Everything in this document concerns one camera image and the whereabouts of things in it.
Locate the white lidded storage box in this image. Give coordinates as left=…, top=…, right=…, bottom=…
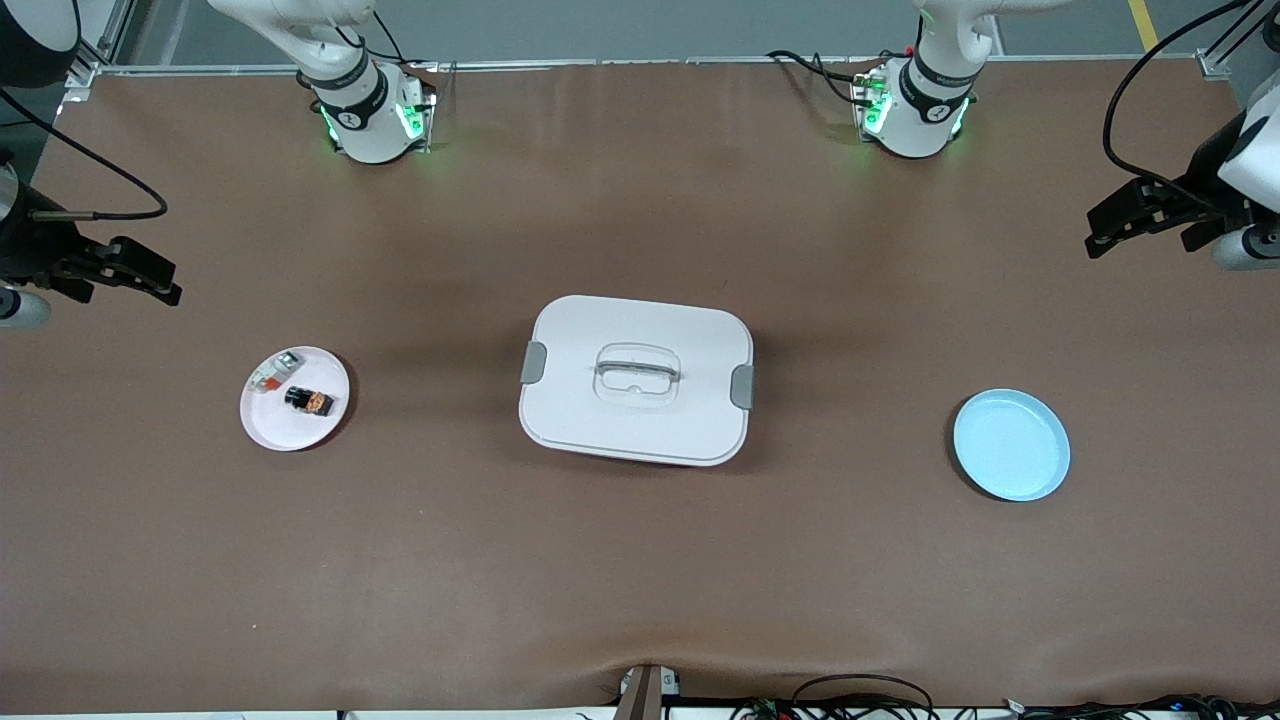
left=518, top=294, right=756, bottom=468

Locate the pink round plate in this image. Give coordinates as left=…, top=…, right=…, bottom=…
left=239, top=346, right=352, bottom=453

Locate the light blue round plate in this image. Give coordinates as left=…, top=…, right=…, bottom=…
left=952, top=388, right=1072, bottom=503

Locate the metal table edge clamp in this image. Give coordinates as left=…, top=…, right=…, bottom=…
left=612, top=664, right=683, bottom=720

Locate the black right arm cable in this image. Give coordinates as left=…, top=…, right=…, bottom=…
left=0, top=88, right=169, bottom=221

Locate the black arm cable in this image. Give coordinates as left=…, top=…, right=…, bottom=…
left=1102, top=0, right=1257, bottom=207
left=0, top=88, right=169, bottom=221

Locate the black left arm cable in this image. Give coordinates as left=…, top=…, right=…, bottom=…
left=1102, top=0, right=1257, bottom=207

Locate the aluminium frame corner bracket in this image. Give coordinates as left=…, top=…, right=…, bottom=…
left=1198, top=0, right=1263, bottom=81

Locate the aluminium frame profile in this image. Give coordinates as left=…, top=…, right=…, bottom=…
left=62, top=0, right=137, bottom=101

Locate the black base power cable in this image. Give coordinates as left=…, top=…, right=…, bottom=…
left=765, top=48, right=883, bottom=107

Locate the tangled cable bundle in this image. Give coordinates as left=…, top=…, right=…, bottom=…
left=1000, top=692, right=1280, bottom=720

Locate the black cable loop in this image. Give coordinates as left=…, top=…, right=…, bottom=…
left=790, top=673, right=937, bottom=720

